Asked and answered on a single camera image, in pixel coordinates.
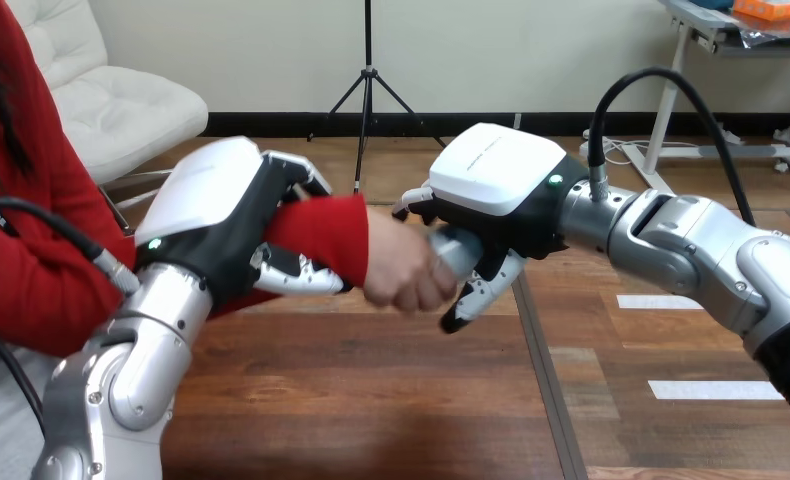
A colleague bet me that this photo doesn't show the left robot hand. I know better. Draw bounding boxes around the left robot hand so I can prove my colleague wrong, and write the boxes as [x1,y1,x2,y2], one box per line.
[133,135,355,317]

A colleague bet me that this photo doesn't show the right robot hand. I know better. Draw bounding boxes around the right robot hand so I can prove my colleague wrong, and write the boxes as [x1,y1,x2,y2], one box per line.
[391,122,592,336]

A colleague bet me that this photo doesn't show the person's hand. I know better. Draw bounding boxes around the person's hand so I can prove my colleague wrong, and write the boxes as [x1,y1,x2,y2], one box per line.
[361,207,460,317]

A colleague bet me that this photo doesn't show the person's forearm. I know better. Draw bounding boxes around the person's forearm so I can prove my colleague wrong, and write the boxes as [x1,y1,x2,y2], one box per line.
[83,194,371,346]

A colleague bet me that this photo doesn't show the person's body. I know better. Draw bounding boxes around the person's body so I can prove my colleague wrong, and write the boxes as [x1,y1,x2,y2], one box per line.
[0,0,138,480]

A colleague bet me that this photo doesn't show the white power strip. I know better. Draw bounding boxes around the white power strip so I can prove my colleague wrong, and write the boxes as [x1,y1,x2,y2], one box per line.
[579,135,614,162]

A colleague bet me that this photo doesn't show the white cushioned chair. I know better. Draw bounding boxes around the white cushioned chair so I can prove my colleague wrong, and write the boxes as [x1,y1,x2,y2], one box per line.
[7,0,209,234]

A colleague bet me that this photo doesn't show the black tripod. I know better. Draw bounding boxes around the black tripod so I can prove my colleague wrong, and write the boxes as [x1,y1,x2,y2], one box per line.
[306,0,449,195]

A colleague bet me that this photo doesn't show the white desk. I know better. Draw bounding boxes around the white desk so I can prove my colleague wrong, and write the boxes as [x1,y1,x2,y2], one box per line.
[622,0,790,193]

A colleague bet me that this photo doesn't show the orange thing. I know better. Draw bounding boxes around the orange thing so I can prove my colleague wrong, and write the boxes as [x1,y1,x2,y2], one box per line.
[732,0,790,22]

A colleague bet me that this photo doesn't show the black cable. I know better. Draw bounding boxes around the black cable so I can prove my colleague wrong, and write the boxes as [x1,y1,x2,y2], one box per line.
[586,66,758,230]
[0,196,142,440]

